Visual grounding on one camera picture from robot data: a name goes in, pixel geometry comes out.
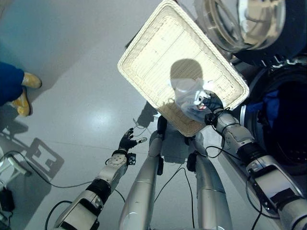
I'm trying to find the black cable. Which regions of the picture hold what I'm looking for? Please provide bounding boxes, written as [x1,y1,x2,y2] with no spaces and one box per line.
[0,150,93,189]

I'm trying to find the silver robot leg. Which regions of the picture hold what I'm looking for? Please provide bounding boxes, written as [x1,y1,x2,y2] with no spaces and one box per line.
[184,133,234,230]
[118,115,168,230]

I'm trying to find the white woven laundry basket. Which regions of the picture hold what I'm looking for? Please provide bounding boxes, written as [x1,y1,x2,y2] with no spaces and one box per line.
[117,0,250,138]

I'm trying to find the black box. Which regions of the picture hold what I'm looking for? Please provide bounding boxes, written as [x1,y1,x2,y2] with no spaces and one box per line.
[0,188,15,213]

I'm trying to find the blue clothes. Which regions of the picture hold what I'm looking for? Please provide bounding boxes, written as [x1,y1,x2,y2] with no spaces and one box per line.
[246,89,281,130]

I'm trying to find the right silver robot leg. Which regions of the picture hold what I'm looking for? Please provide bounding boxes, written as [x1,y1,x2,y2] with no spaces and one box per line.
[184,133,234,230]

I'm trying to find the washing machine door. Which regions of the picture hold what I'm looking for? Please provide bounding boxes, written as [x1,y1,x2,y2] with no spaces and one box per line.
[193,0,307,67]

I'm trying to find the white garment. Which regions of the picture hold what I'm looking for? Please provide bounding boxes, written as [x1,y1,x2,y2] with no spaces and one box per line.
[171,78,214,123]

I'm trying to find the white stand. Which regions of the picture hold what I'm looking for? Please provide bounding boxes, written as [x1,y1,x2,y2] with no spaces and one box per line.
[0,146,32,190]

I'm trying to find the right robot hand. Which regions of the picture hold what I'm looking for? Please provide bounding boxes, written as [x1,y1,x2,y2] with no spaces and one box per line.
[198,89,224,112]

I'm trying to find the left silver robot leg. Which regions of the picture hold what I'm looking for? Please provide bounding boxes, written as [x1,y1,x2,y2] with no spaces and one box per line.
[118,115,168,230]

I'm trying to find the person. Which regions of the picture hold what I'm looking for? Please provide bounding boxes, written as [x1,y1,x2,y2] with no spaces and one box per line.
[0,61,43,117]

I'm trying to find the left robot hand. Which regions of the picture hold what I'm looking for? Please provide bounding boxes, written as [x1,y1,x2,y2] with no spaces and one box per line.
[118,127,148,153]

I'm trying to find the dark washing machine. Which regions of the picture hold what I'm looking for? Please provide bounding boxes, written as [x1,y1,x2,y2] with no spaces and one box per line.
[230,56,307,177]

